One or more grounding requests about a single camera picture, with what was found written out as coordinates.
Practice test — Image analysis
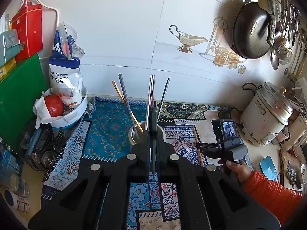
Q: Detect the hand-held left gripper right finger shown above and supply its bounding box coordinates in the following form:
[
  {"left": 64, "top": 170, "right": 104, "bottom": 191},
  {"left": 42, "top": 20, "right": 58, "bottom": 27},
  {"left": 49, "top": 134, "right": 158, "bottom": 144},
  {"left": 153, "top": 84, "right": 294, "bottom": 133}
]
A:
[{"left": 156, "top": 136, "right": 281, "bottom": 230}]

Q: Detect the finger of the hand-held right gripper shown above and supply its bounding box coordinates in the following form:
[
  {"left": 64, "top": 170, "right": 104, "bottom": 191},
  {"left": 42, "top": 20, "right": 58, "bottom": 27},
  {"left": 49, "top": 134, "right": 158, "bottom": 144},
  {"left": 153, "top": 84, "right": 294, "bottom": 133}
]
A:
[{"left": 195, "top": 142, "right": 220, "bottom": 159}]

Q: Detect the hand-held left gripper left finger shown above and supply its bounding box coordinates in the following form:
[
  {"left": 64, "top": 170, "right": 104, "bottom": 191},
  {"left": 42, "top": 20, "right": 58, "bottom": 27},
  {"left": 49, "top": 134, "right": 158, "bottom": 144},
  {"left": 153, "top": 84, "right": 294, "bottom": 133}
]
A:
[{"left": 27, "top": 136, "right": 149, "bottom": 230}]

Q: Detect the yellow chopstick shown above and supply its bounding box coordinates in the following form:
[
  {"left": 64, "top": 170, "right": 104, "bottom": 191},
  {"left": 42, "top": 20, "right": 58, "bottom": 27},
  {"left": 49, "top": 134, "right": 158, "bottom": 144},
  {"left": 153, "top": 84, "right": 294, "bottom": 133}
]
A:
[
  {"left": 194, "top": 133, "right": 204, "bottom": 166},
  {"left": 111, "top": 80, "right": 144, "bottom": 134}
]

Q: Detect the white cup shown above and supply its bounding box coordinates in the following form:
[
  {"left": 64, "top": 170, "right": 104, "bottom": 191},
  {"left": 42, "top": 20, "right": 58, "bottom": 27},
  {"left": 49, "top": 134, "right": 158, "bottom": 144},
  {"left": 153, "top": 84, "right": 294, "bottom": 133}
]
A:
[{"left": 128, "top": 121, "right": 166, "bottom": 147}]

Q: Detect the dark green chopstick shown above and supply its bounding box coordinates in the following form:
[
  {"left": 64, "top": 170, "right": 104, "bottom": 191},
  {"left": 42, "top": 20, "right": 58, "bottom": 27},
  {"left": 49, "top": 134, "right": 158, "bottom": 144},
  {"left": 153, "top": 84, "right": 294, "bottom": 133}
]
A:
[{"left": 149, "top": 107, "right": 159, "bottom": 176}]

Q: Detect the grey chopstick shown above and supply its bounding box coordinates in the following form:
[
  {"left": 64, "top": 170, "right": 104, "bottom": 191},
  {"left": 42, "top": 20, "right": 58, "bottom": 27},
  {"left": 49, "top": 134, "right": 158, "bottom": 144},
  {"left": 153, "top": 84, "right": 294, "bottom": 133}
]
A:
[
  {"left": 157, "top": 77, "right": 171, "bottom": 118},
  {"left": 118, "top": 73, "right": 140, "bottom": 140}
]

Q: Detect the pink chopstick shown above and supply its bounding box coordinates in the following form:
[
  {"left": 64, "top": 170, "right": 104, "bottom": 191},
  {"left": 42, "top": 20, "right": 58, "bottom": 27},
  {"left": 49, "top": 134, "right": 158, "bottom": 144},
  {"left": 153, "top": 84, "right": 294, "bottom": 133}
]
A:
[{"left": 151, "top": 75, "right": 156, "bottom": 109}]

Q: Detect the person's right forearm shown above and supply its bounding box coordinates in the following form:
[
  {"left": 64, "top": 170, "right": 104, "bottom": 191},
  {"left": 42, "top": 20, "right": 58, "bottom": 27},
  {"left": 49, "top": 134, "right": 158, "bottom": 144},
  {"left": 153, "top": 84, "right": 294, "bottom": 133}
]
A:
[{"left": 242, "top": 170, "right": 304, "bottom": 226}]

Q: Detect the row of hanging metal utensils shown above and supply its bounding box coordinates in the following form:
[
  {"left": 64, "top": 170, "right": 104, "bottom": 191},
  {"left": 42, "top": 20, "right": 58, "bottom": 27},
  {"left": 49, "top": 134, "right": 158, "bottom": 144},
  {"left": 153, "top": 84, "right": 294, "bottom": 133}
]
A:
[{"left": 271, "top": 0, "right": 303, "bottom": 48}]

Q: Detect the person's right hand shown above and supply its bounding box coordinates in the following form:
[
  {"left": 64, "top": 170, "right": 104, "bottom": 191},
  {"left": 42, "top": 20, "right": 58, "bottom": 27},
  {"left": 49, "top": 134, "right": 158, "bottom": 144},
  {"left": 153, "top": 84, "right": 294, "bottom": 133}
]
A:
[{"left": 225, "top": 159, "right": 252, "bottom": 182}]

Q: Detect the patterned table mat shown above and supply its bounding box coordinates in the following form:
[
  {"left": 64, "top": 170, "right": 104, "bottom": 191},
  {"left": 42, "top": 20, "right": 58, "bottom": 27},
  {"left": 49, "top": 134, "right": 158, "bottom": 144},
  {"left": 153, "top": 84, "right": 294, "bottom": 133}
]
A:
[{"left": 42, "top": 96, "right": 255, "bottom": 230}]

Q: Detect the blue phone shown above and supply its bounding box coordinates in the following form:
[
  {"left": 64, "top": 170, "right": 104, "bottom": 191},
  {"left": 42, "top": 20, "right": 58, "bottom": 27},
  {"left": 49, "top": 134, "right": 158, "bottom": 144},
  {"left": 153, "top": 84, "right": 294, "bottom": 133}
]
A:
[{"left": 259, "top": 156, "right": 279, "bottom": 181}]

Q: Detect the white rice cooker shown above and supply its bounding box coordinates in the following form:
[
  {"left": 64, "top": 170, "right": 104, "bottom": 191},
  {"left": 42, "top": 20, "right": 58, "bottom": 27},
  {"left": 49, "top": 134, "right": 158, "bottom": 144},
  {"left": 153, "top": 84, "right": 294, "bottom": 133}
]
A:
[{"left": 240, "top": 81, "right": 294, "bottom": 146}]

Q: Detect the white mug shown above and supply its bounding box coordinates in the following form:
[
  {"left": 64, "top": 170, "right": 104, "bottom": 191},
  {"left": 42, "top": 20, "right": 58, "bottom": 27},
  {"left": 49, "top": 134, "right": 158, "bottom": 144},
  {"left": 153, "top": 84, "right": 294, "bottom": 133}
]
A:
[{"left": 276, "top": 127, "right": 290, "bottom": 145}]

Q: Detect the wooden board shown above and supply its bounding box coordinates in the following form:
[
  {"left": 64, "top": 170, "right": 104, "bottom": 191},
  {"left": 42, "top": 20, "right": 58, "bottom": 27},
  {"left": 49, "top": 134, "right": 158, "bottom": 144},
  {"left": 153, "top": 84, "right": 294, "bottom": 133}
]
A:
[{"left": 278, "top": 147, "right": 307, "bottom": 192}]

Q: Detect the white round tub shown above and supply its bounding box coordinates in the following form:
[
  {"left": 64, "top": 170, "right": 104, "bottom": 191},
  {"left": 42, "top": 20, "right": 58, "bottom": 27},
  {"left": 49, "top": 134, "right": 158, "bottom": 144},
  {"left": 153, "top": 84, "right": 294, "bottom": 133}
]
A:
[{"left": 40, "top": 86, "right": 88, "bottom": 128}]

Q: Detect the black polka dot cloth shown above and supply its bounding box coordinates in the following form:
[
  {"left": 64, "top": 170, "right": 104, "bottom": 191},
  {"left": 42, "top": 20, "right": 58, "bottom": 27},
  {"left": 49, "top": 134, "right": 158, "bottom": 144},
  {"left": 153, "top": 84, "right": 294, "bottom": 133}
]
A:
[{"left": 42, "top": 125, "right": 68, "bottom": 182}]

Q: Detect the metal strainer cup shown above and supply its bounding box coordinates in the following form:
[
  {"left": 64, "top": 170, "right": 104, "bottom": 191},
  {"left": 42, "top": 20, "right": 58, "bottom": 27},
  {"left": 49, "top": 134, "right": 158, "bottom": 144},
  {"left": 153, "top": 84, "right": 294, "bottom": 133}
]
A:
[{"left": 25, "top": 150, "right": 57, "bottom": 172}]

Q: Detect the metal ladle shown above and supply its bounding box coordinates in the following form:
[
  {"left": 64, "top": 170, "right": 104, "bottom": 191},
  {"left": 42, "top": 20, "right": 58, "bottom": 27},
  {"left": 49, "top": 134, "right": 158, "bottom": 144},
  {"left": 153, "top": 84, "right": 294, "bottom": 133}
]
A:
[{"left": 270, "top": 51, "right": 281, "bottom": 71}]

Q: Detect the red tomato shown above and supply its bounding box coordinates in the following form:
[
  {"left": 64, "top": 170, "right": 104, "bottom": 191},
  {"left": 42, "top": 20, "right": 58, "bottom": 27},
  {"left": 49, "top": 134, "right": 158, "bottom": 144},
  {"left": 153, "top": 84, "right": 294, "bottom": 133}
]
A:
[{"left": 44, "top": 94, "right": 64, "bottom": 117}]

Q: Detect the white crumpled plastic bag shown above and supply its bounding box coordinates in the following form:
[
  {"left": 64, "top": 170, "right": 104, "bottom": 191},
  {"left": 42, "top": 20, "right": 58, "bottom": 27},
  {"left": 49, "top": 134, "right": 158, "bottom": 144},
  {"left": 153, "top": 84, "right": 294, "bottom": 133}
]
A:
[{"left": 34, "top": 96, "right": 52, "bottom": 130}]

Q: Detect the white and blue bag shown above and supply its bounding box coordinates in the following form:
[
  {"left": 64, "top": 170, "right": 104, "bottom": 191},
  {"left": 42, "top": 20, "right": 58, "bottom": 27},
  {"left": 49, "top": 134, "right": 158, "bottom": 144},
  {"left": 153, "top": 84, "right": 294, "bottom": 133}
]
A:
[{"left": 48, "top": 29, "right": 83, "bottom": 106}]

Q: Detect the metal skimmer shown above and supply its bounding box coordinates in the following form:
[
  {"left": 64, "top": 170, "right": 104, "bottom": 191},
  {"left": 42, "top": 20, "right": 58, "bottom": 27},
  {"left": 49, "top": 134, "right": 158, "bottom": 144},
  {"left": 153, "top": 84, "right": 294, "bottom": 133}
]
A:
[{"left": 271, "top": 37, "right": 292, "bottom": 61}]

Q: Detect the black wok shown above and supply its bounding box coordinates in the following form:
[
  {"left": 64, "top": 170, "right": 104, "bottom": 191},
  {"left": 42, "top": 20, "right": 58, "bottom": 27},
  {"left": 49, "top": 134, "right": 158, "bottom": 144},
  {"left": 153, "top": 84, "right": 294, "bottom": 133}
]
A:
[{"left": 233, "top": 1, "right": 276, "bottom": 60}]

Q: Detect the clear plastic bag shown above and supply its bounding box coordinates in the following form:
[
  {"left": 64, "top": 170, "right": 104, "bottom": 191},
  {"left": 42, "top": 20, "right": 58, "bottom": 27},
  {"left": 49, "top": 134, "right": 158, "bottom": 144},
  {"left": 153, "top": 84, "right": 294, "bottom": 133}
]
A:
[{"left": 56, "top": 21, "right": 85, "bottom": 60}]

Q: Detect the green cutting board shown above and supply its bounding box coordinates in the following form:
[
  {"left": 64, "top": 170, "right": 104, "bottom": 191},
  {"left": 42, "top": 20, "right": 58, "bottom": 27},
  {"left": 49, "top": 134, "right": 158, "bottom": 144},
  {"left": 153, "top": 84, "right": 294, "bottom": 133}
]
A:
[{"left": 0, "top": 54, "right": 50, "bottom": 146}]

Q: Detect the white jar with red pattern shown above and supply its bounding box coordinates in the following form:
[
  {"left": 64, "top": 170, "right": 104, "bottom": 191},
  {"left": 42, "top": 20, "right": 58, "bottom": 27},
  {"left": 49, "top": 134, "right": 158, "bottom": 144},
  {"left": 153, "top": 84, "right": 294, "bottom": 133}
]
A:
[{"left": 3, "top": 189, "right": 30, "bottom": 214}]

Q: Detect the blue packet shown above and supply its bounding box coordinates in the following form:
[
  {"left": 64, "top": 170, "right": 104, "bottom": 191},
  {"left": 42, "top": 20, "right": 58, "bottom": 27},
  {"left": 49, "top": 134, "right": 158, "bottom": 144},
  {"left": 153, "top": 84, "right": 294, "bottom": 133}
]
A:
[{"left": 0, "top": 141, "right": 24, "bottom": 180}]

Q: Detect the yellow box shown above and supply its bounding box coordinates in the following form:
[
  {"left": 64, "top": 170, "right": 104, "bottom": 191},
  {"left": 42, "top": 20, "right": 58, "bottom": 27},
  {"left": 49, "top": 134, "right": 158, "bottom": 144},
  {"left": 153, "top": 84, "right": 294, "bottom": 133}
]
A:
[{"left": 0, "top": 59, "right": 17, "bottom": 78}]

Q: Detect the red box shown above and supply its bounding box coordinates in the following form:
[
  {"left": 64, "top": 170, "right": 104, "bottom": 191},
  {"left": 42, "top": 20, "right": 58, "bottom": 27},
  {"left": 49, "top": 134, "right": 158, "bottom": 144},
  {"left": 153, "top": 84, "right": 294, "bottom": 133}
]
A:
[{"left": 11, "top": 3, "right": 44, "bottom": 61}]

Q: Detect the teal box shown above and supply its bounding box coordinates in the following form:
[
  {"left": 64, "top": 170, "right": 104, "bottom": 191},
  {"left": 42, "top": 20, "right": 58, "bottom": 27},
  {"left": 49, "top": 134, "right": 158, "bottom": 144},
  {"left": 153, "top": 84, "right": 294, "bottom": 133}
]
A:
[{"left": 0, "top": 30, "right": 21, "bottom": 65}]

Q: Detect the black cable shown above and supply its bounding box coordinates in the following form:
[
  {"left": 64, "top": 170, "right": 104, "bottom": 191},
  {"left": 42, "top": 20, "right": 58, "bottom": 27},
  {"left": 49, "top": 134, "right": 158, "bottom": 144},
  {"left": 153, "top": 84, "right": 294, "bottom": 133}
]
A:
[{"left": 242, "top": 82, "right": 263, "bottom": 94}]

